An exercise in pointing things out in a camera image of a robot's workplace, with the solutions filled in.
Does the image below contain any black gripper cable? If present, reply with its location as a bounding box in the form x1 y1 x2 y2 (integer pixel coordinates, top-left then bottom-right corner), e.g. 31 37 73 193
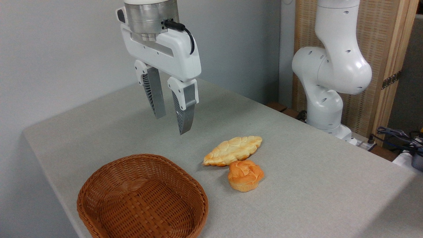
164 20 196 55

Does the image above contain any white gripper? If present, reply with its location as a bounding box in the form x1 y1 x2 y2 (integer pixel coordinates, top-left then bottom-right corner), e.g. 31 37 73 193
116 7 202 136

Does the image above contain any bundle of dark cables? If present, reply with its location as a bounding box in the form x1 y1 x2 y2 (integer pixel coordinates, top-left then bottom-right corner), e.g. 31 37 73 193
367 126 423 156

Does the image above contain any brown wicker basket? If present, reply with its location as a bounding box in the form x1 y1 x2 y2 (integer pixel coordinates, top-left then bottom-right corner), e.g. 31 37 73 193
77 154 209 238

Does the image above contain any brown wooden screen foot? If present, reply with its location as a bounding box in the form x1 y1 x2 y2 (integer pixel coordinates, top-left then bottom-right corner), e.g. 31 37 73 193
266 101 300 119

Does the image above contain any long golden bread loaf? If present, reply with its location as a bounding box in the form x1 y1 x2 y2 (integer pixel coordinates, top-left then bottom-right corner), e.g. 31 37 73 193
203 136 263 167

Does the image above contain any metal screen hinge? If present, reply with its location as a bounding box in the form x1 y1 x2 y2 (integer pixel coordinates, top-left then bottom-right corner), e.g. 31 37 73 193
381 71 402 90

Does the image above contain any round orange muffin bread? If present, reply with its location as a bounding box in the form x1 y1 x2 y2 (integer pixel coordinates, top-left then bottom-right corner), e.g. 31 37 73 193
227 160 265 193

